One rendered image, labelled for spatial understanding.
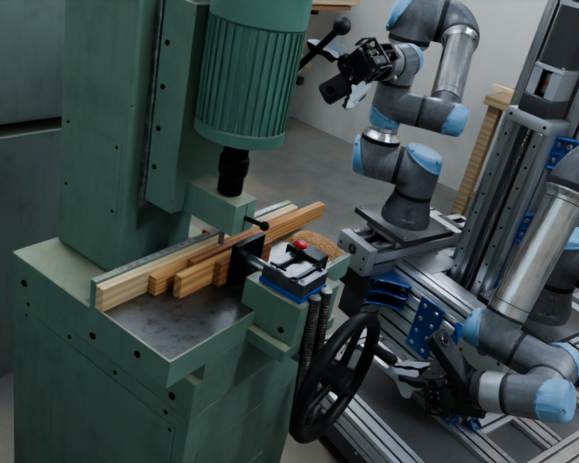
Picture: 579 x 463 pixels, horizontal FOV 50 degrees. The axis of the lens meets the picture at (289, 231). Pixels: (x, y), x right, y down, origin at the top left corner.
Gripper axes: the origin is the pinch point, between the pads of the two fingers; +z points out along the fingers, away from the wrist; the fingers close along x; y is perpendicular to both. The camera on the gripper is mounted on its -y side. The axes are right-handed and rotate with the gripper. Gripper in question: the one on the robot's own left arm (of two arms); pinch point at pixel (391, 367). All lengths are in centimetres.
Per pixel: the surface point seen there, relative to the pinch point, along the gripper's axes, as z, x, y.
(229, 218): 20.0, -15.1, -38.0
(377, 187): 171, 259, 18
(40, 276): 60, -36, -33
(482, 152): 91, 257, 1
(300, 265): 7.9, -11.1, -26.7
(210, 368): 18.3, -30.7, -13.2
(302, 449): 69, 35, 57
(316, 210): 30.2, 23.8, -28.5
